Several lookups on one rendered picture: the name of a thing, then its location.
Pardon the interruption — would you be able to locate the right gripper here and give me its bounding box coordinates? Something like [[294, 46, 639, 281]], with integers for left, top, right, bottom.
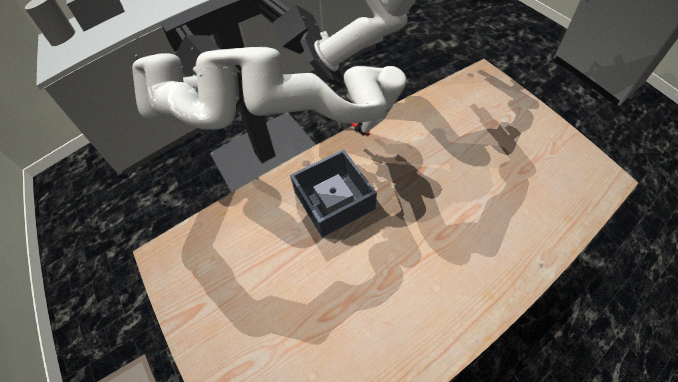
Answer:
[[354, 112, 388, 136]]

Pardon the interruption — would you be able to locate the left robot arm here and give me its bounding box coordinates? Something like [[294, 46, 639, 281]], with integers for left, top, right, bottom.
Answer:
[[315, 0, 416, 71]]

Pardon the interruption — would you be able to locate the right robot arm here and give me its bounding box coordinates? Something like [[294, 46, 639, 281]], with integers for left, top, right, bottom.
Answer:
[[133, 47, 406, 130]]

